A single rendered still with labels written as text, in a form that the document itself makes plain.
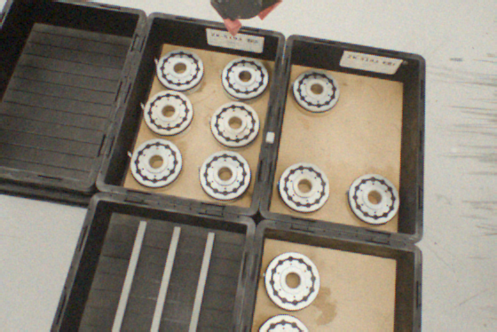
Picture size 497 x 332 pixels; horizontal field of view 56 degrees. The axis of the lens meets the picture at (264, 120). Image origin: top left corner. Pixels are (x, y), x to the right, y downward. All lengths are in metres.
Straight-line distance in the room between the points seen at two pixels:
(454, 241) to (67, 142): 0.89
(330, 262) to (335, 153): 0.23
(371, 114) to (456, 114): 0.30
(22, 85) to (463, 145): 1.05
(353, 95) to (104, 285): 0.65
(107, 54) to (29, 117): 0.21
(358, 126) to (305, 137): 0.12
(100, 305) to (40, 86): 0.49
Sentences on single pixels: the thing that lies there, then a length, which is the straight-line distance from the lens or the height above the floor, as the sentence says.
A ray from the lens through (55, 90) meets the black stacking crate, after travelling 1.12.
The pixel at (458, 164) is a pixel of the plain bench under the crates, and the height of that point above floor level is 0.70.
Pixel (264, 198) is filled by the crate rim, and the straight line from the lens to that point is 0.86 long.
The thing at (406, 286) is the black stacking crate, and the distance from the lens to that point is 0.92.
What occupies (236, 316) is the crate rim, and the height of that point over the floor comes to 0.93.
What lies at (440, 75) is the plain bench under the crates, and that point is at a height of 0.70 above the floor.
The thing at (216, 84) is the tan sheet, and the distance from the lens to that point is 1.05.
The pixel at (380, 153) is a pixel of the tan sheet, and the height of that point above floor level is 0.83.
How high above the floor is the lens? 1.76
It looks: 67 degrees down
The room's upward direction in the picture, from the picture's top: 8 degrees clockwise
